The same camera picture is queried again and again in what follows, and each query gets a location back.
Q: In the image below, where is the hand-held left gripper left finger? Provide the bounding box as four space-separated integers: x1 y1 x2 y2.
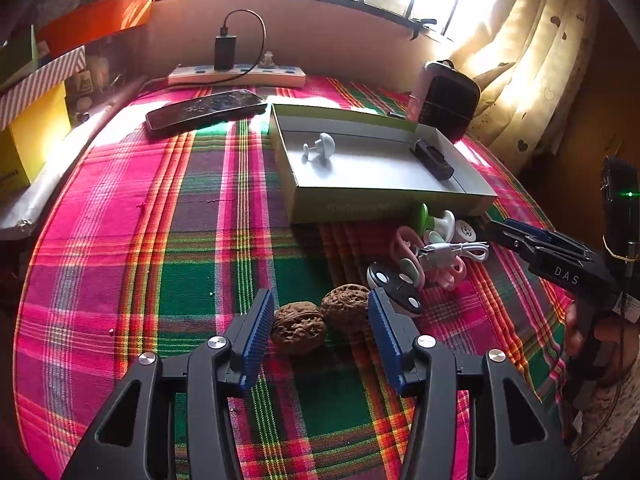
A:
60 287 276 480

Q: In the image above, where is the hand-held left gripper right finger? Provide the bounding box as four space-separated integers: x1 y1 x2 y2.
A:
367 288 583 480

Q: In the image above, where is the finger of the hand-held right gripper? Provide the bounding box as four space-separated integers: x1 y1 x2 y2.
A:
484 221 543 268
502 218 596 262

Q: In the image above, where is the white round plug disc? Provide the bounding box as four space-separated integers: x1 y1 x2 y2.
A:
452 219 482 245

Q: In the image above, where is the brown walnut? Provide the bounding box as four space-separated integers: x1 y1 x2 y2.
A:
270 301 327 357
320 284 372 346

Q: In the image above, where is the black white round spinner disc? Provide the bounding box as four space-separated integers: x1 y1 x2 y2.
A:
366 261 423 317

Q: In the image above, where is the white usb cable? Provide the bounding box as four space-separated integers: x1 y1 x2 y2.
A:
417 241 490 266

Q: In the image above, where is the small pink clip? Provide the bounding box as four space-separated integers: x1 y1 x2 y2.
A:
434 259 469 291

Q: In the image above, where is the white green cardboard box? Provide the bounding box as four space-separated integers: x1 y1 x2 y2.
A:
269 102 498 225

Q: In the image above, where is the person's right hand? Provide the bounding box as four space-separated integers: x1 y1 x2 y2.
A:
564 304 640 388

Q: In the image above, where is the green white mushroom-shaped hook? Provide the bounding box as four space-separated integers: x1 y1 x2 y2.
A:
411 203 457 243

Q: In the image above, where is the grey green clip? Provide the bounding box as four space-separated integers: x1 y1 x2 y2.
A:
397 257 420 287

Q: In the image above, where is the large pink clip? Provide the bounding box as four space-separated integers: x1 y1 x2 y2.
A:
392 226 426 281

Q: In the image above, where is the small black rectangular device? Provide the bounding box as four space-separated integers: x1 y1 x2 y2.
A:
410 138 456 181

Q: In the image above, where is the pink green plaid cloth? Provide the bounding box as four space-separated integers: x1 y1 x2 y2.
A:
12 75 576 480

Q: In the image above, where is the speckled beige cloth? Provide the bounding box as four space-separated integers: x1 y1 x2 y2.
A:
562 375 640 463

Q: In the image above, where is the small black grille appliance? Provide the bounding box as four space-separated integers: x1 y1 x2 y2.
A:
407 60 482 143

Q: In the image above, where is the cream heart-print curtain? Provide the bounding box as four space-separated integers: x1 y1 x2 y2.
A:
445 0 601 161

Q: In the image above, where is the white mushroom-shaped knob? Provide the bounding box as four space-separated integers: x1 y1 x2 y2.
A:
302 132 337 163

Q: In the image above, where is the black smartphone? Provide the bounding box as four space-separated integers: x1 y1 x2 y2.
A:
145 89 268 138

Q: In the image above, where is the white power strip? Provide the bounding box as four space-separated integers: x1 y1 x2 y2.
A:
167 63 307 88

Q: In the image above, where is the black charger block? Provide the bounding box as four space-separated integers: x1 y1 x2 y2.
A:
214 35 237 72

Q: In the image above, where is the striped box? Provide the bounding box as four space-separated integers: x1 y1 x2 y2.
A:
0 45 87 131

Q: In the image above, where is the black charger cable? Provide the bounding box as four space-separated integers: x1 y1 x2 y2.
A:
222 9 267 86

